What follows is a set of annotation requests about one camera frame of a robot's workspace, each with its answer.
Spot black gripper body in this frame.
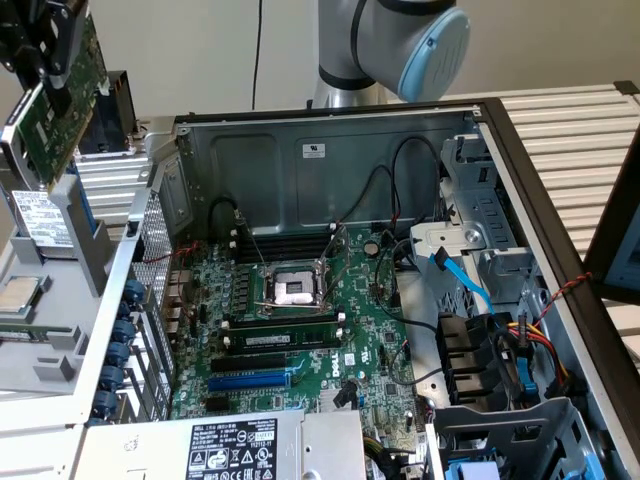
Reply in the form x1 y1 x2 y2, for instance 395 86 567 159
0 0 89 66

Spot green GPU card black cooler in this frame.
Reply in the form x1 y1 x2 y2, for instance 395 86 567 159
0 0 111 194

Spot black box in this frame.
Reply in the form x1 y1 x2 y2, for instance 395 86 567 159
79 69 140 154

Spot blue plastic disk caddy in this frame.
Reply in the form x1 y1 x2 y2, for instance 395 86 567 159
67 159 95 236

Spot silver hard disk white label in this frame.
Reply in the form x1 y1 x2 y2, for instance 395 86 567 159
9 188 76 261

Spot grey plastic parts rack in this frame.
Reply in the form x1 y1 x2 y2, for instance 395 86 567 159
0 172 126 396

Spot silver CPU chip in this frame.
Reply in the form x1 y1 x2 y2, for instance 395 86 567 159
0 274 42 315

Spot blue card retention clip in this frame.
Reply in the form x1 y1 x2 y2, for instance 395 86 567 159
124 278 147 307
93 390 120 419
112 318 137 346
99 366 126 394
107 341 132 369

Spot thin metal locking lever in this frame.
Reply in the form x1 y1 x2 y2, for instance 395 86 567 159
237 209 269 269
253 298 331 311

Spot CPU socket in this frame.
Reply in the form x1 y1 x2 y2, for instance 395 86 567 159
252 259 336 319

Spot open metal PC case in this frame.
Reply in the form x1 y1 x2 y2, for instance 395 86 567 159
0 97 640 480

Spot metal socket cover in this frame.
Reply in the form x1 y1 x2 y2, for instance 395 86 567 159
315 223 351 314

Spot long black expansion slot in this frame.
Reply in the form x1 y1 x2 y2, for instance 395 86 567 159
209 352 290 374

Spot blue expansion slot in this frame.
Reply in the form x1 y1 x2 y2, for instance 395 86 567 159
207 368 292 394

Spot green motherboard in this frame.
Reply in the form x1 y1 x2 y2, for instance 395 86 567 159
167 227 431 451

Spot grey power supply unit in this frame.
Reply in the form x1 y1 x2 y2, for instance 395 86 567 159
84 409 369 480

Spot silver chipset heatsink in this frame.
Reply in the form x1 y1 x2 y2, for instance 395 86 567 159
318 387 362 412

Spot metal disk bay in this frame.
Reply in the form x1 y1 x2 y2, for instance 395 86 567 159
409 134 556 321

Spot black plastic fan shroud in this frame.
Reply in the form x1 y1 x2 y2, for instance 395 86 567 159
435 310 501 406

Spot blue plastic latch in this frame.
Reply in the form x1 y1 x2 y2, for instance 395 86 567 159
516 357 540 397

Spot metal drive cage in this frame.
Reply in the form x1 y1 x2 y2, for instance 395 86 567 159
427 397 619 480

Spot dark framed panel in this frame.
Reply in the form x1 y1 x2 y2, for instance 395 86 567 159
582 144 640 301

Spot red black twisted wire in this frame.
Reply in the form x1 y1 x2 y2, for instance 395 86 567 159
538 272 595 321
142 241 201 266

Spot thin black hanging cable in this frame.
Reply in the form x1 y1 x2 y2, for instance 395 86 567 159
251 0 265 109

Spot blue flat disk wire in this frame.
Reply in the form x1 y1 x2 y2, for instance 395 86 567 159
428 247 496 316

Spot yellow red power wires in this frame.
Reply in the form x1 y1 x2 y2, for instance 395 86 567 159
492 319 571 389

